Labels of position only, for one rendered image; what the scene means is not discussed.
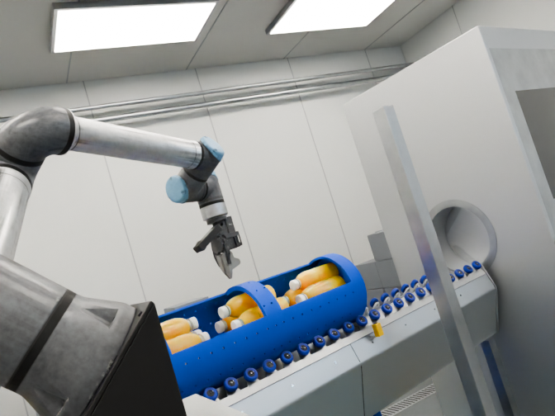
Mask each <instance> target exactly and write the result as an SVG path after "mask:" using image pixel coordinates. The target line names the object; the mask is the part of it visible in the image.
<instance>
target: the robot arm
mask: <svg viewBox="0 0 555 416"><path fill-rule="evenodd" d="M69 151H74V152H80V153H86V154H96V155H102V156H108V157H113V158H124V159H130V160H135V161H141V162H147V163H157V164H163V165H169V166H174V167H180V168H182V169H181V170H180V172H179V173H178V175H173V176H171V177H170V178H169V179H168V180H167V182H166V186H165V190H166V193H167V196H168V198H169V199H170V200H171V201H172V202H174V203H181V204H184V203H187V202H195V201H197V203H198V205H199V208H200V211H201V214H202V218H203V221H206V223H207V225H213V227H212V228H211V229H210V230H209V231H208V232H207V233H206V234H205V235H204V236H203V238H202V239H201V240H199V241H197V243H196V245H195V246H194V247H193V250H194V251H195V252H196V253H199V252H201V251H204V250H205V249H206V246H207V245H208V244H209V243H211V249H212V252H213V256H214V259H215V260H216V263H217V265H218V267H219V268H220V269H221V270H222V271H223V272H224V274H225V275H226V276H227V277H228V278H229V279H231V278H232V274H233V272H232V270H233V269H234V268H235V267H237V266H239V265H240V260H239V259H238V258H235V257H234V255H233V253H232V252H231V251H230V250H231V249H233V248H238V247H240V245H243V244H242V241H241V238H240V233H239V231H235V227H234V224H233V220H232V218H231V216H227V215H228V210H227V208H226V205H225V201H224V198H223V195H222V192H221V187H220V184H219V182H218V177H217V175H216V172H215V171H214V170H215V169H216V167H217V165H218V164H219V162H221V160H222V158H223V157H224V155H225V152H224V150H223V148H222V147H221V146H220V145H219V144H218V143H217V142H215V141H214V140H213V139H211V138H209V137H206V136H202V137H201V138H200V141H195V140H187V139H179V138H175V137H171V136H167V135H160V134H155V133H151V132H148V131H143V130H136V129H131V128H128V127H124V126H119V125H112V124H108V123H104V122H100V121H93V120H89V119H84V118H80V117H76V116H74V114H73V112H71V110H70V109H67V108H63V107H59V106H42V107H38V108H35V109H31V110H29V111H25V112H22V113H21V114H19V115H17V116H14V117H13V118H11V119H10V120H9V121H7V122H6V123H4V124H3V125H2V126H1V128H0V389H1V387H3V388H6V389H8V390H11V391H13V392H15V393H17V394H19V395H20V396H22V397H23V398H24V399H25V400H26V401H27V402H28V403H29V404H30V406H31V407H32V408H33V409H34V410H35V411H36V412H37V413H38V414H39V415H40V416H81V415H82V414H83V412H84V410H85V409H86V408H87V407H88V405H89V403H90V402H91V400H92V398H93V396H94V395H95V394H96V392H97V390H98V388H99V387H100V385H101V383H102V382H103V380H104V378H105V377H106V375H107V373H108V372H109V370H110V368H111V365H112V363H113V362H114V361H115V359H116V356H117V354H118V352H119V351H120V350H121V347H122V345H123V343H124V342H125V340H126V336H127V334H128V333H129V331H130V328H131V325H132V324H133V321H134V319H135V315H136V308H134V307H132V306H130V305H128V304H126V303H123V302H118V301H112V300H100V299H94V298H87V297H83V296H81V295H78V294H76V293H74V292H73V291H71V290H69V289H67V288H65V287H63V286H61V285H59V284H58V283H56V282H54V281H51V280H50V279H48V278H46V277H43V276H42V275H40V274H38V273H37V272H34V271H32V270H31V269H29V268H27V267H24V266H22V265H21V264H19V263H18V262H15V261H13V260H14V257H15V253H16V250H17V244H18V239H19V236H20V232H21V227H22V223H23V220H24V216H25V213H26V206H27V202H28V200H29V198H30V196H31V191H32V187H33V184H34V181H35V179H36V175H37V173H38V172H39V170H40V168H41V166H42V164H43V162H44V161H45V158H47V157H48V156H50V155H65V154H67V153H68V152H69ZM238 235H239V238H240V241H239V239H238ZM221 253H222V254H221Z"/></svg>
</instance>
